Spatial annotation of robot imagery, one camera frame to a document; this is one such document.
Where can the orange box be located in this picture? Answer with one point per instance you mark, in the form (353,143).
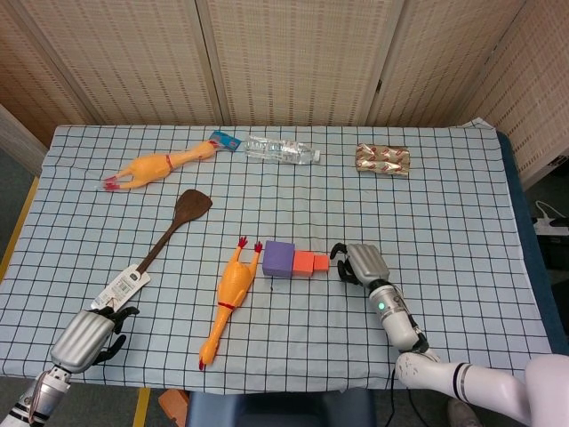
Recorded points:
(173,402)

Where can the dark wooden spatula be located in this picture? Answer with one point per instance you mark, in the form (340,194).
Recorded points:
(193,207)

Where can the small orange foam cube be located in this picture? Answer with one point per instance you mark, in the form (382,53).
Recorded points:
(321,262)

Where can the white power strip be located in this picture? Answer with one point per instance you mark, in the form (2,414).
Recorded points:
(553,223)

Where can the blue padded stool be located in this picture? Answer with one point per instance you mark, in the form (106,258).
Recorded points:
(275,411)

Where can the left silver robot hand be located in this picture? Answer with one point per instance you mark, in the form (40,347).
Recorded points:
(82,340)

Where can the unwrapped yellow rubber chicken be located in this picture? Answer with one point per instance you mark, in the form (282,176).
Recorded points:
(233,280)

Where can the bagged yellow rubber chicken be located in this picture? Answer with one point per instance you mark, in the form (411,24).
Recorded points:
(146,168)

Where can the clear plastic water bottle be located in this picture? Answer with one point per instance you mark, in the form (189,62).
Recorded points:
(280,150)

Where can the white paper spatula tag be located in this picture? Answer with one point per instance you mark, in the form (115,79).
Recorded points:
(120,287)

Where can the blue checkered tablecloth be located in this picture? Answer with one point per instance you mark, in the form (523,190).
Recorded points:
(444,222)

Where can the gold foil snack packet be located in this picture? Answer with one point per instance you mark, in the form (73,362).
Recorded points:
(382,161)

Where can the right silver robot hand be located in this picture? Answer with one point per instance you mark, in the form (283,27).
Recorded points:
(366,264)

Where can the large orange foam cube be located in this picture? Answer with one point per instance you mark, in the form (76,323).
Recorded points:
(303,263)

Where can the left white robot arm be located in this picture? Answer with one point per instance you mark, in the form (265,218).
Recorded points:
(40,396)

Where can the beige woven folding screen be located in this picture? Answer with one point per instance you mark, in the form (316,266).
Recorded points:
(289,58)

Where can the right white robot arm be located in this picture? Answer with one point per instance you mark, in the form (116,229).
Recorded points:
(400,324)

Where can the blue padded table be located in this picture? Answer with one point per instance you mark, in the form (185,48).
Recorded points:
(533,267)

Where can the large purple foam cube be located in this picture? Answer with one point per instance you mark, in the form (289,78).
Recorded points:
(278,259)

